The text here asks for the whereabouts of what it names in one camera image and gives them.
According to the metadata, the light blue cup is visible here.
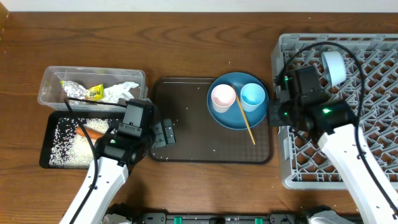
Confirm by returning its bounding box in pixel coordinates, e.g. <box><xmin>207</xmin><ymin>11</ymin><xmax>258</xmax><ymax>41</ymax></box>
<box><xmin>240</xmin><ymin>83</ymin><xmax>266</xmax><ymax>112</ymax></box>

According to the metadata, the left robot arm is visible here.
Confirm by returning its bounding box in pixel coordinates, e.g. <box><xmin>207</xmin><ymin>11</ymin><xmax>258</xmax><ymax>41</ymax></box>
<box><xmin>61</xmin><ymin>99</ymin><xmax>175</xmax><ymax>223</ymax></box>

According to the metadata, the clear plastic bin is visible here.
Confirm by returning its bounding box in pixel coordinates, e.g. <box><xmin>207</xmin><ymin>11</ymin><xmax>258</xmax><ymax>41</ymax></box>
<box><xmin>37</xmin><ymin>66</ymin><xmax>147</xmax><ymax>111</ymax></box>

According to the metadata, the orange carrot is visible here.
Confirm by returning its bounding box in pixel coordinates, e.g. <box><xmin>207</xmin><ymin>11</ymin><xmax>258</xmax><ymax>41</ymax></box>
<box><xmin>75</xmin><ymin>126</ymin><xmax>104</xmax><ymax>140</ymax></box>

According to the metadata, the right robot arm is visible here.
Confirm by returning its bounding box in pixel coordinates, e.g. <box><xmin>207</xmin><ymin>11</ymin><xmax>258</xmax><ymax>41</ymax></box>
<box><xmin>268</xmin><ymin>66</ymin><xmax>397</xmax><ymax>223</ymax></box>

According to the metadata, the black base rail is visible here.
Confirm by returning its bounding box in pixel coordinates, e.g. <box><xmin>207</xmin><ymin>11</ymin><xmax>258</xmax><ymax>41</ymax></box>
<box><xmin>134</xmin><ymin>213</ymin><xmax>308</xmax><ymax>224</ymax></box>

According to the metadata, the white tissue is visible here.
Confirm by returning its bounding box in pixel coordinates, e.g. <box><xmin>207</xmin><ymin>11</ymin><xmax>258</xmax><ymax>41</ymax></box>
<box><xmin>100</xmin><ymin>82</ymin><xmax>139</xmax><ymax>103</ymax></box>

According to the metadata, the wooden chopstick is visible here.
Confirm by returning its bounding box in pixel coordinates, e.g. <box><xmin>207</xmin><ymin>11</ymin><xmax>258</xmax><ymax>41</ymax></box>
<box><xmin>231</xmin><ymin>85</ymin><xmax>256</xmax><ymax>145</ymax></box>

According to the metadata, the brown serving tray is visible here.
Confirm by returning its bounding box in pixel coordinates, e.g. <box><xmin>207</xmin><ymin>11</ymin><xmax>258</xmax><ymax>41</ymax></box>
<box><xmin>149</xmin><ymin>77</ymin><xmax>274</xmax><ymax>164</ymax></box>

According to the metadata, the foil and green wrapper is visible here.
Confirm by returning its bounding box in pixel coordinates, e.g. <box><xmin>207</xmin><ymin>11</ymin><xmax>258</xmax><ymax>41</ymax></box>
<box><xmin>60</xmin><ymin>81</ymin><xmax>104</xmax><ymax>101</ymax></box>

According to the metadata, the spilled white rice pile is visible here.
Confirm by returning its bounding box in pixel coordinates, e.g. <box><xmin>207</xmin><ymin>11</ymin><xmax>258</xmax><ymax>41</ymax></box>
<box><xmin>49</xmin><ymin>117</ymin><xmax>111</xmax><ymax>169</ymax></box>

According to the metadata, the pink cup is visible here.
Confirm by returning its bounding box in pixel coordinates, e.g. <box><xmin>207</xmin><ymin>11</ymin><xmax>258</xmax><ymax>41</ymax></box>
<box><xmin>211</xmin><ymin>84</ymin><xmax>236</xmax><ymax>113</ymax></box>

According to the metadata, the grey dishwasher rack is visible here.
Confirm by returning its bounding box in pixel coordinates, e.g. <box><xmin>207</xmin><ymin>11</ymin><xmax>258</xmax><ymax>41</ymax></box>
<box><xmin>271</xmin><ymin>34</ymin><xmax>397</xmax><ymax>190</ymax></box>

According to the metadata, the light blue bowl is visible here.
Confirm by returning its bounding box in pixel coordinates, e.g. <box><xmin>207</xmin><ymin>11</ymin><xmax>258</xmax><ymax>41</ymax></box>
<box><xmin>322</xmin><ymin>51</ymin><xmax>347</xmax><ymax>87</ymax></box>

